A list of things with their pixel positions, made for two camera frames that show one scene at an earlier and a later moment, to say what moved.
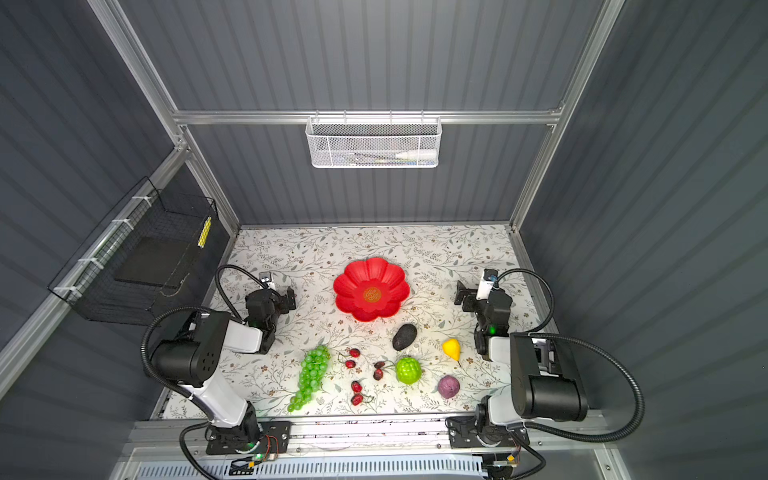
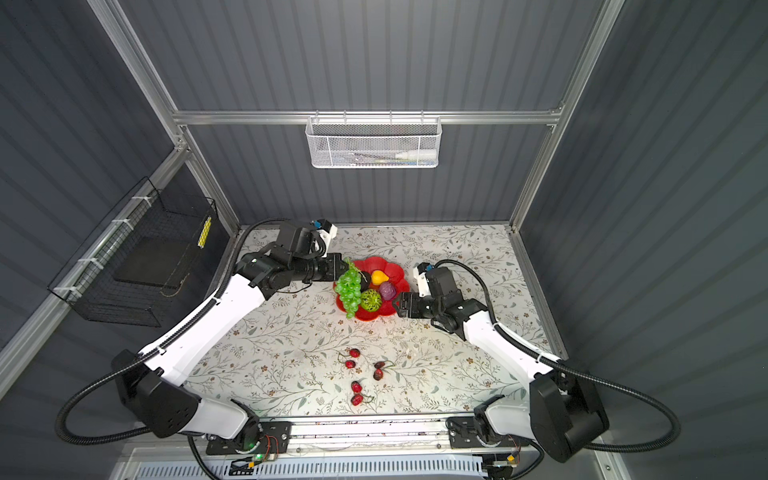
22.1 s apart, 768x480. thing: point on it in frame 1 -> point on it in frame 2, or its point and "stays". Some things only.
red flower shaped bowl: x=371 y=289 stays
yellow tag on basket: x=204 y=232 stays
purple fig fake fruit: x=448 y=386 -> x=387 y=290
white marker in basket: x=418 y=155 stays
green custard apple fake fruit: x=408 y=370 -> x=371 y=300
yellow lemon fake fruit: x=452 y=348 -> x=378 y=277
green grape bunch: x=313 y=364 -> x=348 y=287
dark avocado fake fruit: x=404 y=337 -> x=365 y=281
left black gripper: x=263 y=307 -> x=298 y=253
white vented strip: x=413 y=468 stays
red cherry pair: x=354 y=353 stays
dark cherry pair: x=378 y=373 stays
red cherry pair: x=357 y=398 stays
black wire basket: x=132 y=269 stays
